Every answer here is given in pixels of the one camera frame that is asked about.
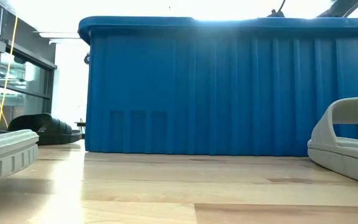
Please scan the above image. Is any black slide sandal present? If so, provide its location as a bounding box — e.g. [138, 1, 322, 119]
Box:
[7, 113, 83, 146]

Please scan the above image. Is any grey slide sandal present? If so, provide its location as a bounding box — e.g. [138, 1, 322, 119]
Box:
[307, 96, 358, 187]
[0, 129, 40, 187]

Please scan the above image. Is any blue plastic bin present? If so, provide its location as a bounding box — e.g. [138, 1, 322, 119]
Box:
[78, 16, 358, 157]

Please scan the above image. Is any small dark side table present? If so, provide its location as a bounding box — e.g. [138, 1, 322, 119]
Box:
[74, 117, 87, 135]

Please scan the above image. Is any ceiling light panel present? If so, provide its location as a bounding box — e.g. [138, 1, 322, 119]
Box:
[32, 30, 81, 45]

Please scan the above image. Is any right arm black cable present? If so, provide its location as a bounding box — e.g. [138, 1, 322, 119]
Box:
[266, 0, 287, 19]

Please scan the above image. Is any black-framed glass wall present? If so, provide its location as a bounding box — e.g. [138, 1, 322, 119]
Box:
[0, 0, 58, 131]

